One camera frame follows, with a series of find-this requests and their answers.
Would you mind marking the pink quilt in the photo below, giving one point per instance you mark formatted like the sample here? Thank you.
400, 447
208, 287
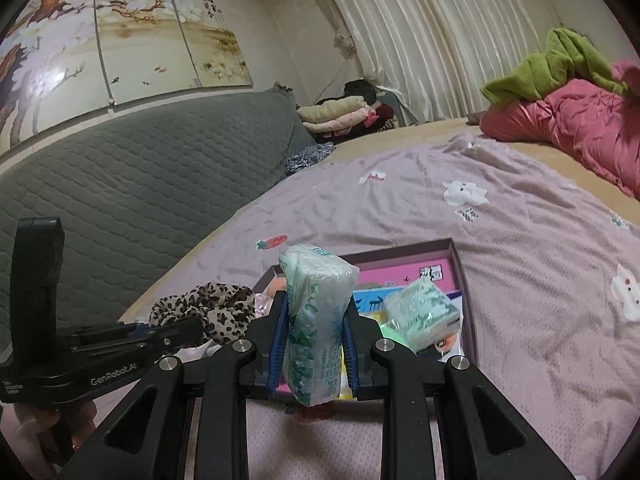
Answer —
575, 120

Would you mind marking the leopard print scrunchie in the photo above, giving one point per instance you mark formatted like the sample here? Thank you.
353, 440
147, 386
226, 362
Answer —
210, 305

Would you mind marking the grey quilted headboard cover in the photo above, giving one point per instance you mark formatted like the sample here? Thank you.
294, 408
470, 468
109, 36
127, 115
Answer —
150, 185

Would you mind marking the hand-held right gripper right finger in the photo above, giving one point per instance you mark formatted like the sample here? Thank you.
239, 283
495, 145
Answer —
350, 355

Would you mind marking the green sponge ball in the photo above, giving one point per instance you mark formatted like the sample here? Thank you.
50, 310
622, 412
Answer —
387, 331

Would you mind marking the green tissue pack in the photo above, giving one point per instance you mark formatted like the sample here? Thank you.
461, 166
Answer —
315, 320
420, 310

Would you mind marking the pile of folded clothes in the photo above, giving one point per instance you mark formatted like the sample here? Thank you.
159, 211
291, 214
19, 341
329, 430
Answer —
335, 112

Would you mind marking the dark shallow cardboard box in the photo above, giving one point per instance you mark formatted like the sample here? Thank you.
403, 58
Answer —
462, 285

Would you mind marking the dark patterned cloth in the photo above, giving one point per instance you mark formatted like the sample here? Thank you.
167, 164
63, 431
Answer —
307, 157

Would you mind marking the person's left hand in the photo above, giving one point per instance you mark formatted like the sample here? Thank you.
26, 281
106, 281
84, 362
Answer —
32, 417

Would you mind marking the yellow wet wipes packet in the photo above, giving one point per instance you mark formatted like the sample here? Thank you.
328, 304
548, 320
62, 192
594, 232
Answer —
379, 315

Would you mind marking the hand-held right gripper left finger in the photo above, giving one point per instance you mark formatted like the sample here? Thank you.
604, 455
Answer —
279, 350

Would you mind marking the lilac printed bed sheet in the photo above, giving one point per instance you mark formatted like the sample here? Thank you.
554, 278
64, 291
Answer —
525, 260

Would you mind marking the white pleated curtain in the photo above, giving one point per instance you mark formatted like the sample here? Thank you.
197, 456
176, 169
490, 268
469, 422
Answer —
440, 35

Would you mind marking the floral wall mural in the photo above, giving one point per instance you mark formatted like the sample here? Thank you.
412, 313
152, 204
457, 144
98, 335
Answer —
125, 35

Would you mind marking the green cloth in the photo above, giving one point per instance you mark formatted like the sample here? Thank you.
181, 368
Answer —
550, 65

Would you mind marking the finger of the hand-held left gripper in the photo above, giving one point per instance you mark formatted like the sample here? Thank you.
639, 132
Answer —
115, 331
165, 337

